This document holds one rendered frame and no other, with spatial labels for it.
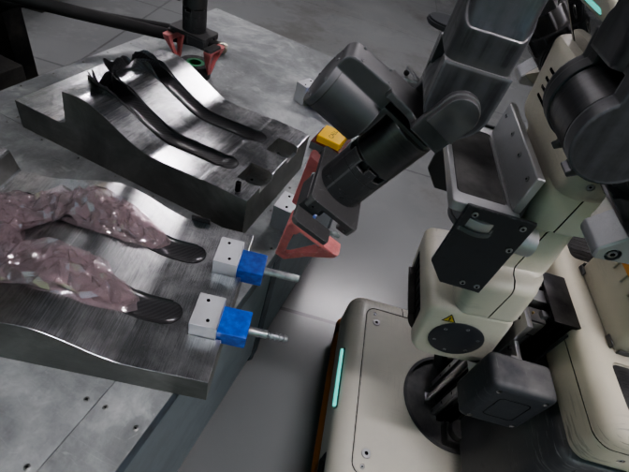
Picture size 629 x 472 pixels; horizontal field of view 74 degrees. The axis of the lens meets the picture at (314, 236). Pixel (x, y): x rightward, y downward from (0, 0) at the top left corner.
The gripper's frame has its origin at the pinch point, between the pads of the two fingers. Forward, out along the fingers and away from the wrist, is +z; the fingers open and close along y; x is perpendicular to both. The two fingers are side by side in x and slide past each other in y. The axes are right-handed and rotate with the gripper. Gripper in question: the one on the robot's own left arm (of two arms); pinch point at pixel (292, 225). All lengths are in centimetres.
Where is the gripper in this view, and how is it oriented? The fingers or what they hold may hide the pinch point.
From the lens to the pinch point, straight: 52.8
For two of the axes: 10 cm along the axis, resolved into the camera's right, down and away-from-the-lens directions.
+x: 7.5, 5.6, 3.5
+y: -1.7, 6.8, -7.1
